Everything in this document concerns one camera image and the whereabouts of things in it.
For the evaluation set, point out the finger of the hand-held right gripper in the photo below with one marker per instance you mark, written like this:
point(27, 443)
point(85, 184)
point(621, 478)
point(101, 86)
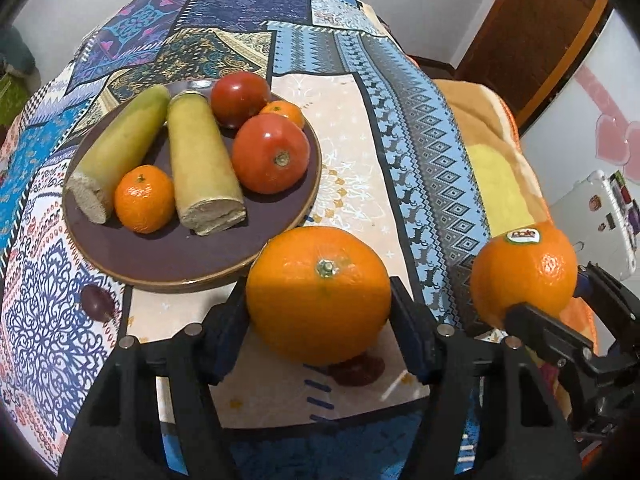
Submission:
point(607, 285)
point(545, 332)

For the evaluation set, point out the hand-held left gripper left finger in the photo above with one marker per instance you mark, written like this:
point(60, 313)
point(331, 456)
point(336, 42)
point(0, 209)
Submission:
point(227, 332)

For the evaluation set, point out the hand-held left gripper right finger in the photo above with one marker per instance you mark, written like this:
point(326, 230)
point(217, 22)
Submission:
point(407, 330)

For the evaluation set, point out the large orange with sticker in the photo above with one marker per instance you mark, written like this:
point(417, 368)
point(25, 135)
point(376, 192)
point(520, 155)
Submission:
point(525, 275)

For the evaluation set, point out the purple ceramic plate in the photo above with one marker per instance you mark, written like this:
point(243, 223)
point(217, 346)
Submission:
point(190, 255)

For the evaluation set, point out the small mandarin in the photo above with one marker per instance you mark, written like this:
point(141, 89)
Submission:
point(285, 112)
point(145, 200)

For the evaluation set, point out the yellow-green gourd piece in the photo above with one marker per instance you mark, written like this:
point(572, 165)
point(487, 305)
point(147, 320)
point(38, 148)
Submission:
point(202, 170)
point(120, 150)

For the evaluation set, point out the red tomato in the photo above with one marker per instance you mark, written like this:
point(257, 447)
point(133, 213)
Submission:
point(240, 97)
point(267, 155)

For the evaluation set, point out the dark red jujube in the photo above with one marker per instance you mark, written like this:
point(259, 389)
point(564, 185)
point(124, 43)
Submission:
point(97, 302)
point(360, 372)

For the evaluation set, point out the white case with stickers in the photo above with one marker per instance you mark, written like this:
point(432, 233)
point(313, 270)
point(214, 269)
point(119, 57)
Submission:
point(590, 220)

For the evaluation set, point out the white wardrobe door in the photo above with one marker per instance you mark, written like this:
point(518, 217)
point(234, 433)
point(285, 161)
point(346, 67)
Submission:
point(575, 135)

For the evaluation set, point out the orange and yellow blanket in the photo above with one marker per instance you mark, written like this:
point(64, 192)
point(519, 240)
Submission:
point(495, 170)

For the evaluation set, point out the pink bow sticker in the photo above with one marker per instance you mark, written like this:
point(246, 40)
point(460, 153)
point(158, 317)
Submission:
point(610, 115)

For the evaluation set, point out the blue patchwork cloth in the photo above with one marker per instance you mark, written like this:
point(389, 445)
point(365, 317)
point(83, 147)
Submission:
point(390, 135)

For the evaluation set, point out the brown wooden door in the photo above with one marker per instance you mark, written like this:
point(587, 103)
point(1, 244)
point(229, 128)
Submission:
point(535, 35)

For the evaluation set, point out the green storage box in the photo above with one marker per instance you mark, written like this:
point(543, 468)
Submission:
point(11, 97)

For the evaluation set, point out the grey plush toy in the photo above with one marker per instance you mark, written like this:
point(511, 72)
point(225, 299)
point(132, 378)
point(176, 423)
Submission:
point(15, 52)

